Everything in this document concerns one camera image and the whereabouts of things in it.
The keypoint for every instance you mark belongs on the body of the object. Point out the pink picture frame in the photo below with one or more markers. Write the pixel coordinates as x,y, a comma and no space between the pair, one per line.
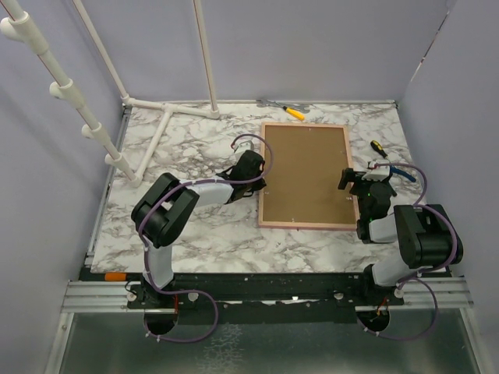
304,166

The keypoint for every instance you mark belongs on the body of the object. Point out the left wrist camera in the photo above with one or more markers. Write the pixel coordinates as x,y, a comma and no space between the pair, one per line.
243,146

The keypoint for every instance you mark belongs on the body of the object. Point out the silver wrench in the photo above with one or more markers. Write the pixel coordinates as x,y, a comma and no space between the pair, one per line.
303,108

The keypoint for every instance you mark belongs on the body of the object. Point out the yellow handled screwdriver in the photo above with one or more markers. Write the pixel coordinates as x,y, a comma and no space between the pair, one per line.
294,113

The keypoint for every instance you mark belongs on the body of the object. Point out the blue handled pliers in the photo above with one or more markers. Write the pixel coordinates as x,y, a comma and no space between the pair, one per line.
398,169

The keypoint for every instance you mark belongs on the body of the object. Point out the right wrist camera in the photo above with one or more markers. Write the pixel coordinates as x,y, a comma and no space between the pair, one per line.
377,172

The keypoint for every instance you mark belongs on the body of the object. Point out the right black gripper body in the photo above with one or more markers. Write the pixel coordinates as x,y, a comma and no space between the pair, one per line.
361,188

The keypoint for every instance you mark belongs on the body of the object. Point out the black yellow screwdriver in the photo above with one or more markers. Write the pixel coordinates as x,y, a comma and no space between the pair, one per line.
378,149

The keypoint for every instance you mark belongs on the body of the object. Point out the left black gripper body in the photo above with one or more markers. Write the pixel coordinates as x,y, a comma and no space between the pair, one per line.
254,185

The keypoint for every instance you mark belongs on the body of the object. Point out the white pvc pipe rack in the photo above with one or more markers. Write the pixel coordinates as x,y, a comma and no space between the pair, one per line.
42,150

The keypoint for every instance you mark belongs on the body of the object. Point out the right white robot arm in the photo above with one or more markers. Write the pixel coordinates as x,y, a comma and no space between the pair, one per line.
426,238

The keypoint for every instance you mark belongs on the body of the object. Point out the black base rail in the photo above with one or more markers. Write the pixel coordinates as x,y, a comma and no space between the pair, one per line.
262,298

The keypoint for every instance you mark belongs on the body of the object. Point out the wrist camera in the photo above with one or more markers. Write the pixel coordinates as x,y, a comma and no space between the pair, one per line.
243,146
377,172

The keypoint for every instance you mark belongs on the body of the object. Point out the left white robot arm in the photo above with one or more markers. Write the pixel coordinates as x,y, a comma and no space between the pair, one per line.
164,210

